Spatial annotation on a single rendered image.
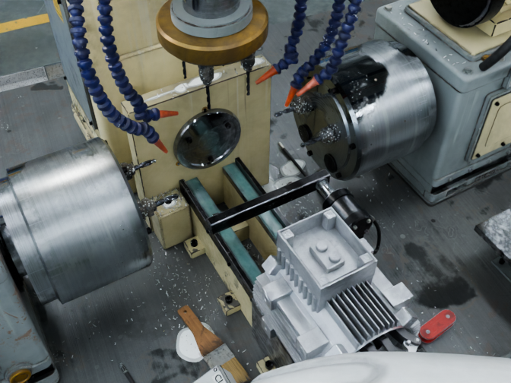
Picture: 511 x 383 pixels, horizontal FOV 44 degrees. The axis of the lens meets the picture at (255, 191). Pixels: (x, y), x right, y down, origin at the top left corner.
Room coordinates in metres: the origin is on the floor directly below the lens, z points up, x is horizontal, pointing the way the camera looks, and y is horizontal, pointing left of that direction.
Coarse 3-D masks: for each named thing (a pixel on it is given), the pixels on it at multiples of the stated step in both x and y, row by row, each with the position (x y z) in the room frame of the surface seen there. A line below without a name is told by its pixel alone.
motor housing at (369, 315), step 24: (360, 288) 0.51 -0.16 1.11; (384, 288) 0.54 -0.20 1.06; (264, 312) 0.54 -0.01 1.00; (288, 312) 0.50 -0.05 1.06; (312, 312) 0.49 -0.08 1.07; (336, 312) 0.48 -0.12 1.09; (360, 312) 0.48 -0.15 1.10; (384, 312) 0.48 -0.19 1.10; (288, 336) 0.48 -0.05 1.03; (336, 336) 0.45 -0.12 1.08; (360, 336) 0.44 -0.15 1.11
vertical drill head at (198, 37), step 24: (168, 0) 0.93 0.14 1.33; (192, 0) 0.84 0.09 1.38; (216, 0) 0.84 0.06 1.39; (240, 0) 0.89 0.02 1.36; (168, 24) 0.86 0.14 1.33; (192, 24) 0.83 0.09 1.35; (216, 24) 0.82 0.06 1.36; (240, 24) 0.84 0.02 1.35; (264, 24) 0.86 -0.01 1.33; (168, 48) 0.82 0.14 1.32; (192, 48) 0.80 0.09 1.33; (216, 48) 0.79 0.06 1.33; (240, 48) 0.80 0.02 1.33
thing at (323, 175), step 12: (300, 180) 0.80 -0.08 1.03; (312, 180) 0.80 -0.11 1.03; (324, 180) 0.81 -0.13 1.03; (276, 192) 0.77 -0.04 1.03; (288, 192) 0.77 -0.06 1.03; (300, 192) 0.79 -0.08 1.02; (240, 204) 0.74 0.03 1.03; (252, 204) 0.74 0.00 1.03; (264, 204) 0.75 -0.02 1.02; (276, 204) 0.76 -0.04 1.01; (216, 216) 0.72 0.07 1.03; (228, 216) 0.72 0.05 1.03; (240, 216) 0.72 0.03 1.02; (252, 216) 0.74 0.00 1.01; (216, 228) 0.70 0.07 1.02
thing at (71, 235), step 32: (32, 160) 0.74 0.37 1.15; (64, 160) 0.73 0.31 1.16; (96, 160) 0.72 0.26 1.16; (0, 192) 0.67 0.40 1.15; (32, 192) 0.66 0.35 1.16; (64, 192) 0.66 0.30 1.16; (96, 192) 0.67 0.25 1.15; (128, 192) 0.67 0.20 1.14; (0, 224) 0.65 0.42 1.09; (32, 224) 0.61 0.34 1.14; (64, 224) 0.61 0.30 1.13; (96, 224) 0.62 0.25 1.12; (128, 224) 0.64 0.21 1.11; (32, 256) 0.58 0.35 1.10; (64, 256) 0.58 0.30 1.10; (96, 256) 0.60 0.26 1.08; (128, 256) 0.61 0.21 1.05; (64, 288) 0.56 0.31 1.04; (96, 288) 0.59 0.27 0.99
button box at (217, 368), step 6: (216, 366) 0.40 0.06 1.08; (210, 372) 0.40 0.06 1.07; (216, 372) 0.40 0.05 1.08; (222, 372) 0.40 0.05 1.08; (228, 372) 0.41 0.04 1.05; (198, 378) 0.39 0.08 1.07; (204, 378) 0.39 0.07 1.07; (210, 378) 0.39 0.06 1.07; (216, 378) 0.39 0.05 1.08; (222, 378) 0.39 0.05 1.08; (228, 378) 0.39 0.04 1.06
